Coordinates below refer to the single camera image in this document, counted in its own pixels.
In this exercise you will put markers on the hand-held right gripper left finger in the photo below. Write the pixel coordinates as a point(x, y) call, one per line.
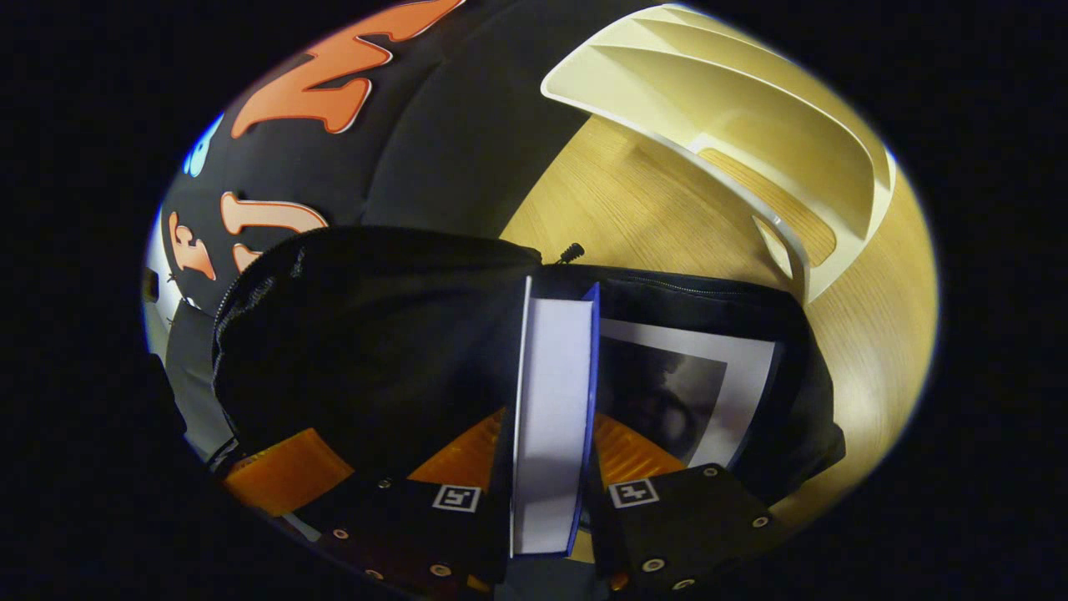
point(417, 526)

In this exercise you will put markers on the black backdrop cloth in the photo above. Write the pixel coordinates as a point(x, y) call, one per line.
point(450, 133)

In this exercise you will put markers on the blue cover book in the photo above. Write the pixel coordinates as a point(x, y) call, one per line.
point(551, 417)

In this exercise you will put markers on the black schoolbag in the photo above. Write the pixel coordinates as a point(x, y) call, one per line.
point(375, 334)

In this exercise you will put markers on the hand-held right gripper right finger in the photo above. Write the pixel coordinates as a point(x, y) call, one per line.
point(684, 526)

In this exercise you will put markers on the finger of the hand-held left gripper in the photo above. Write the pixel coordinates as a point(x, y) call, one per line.
point(288, 472)

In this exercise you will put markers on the white portrait cover book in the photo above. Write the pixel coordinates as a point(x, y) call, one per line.
point(743, 367)

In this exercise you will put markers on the white plastic bookshelf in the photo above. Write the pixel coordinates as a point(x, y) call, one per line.
point(751, 108)

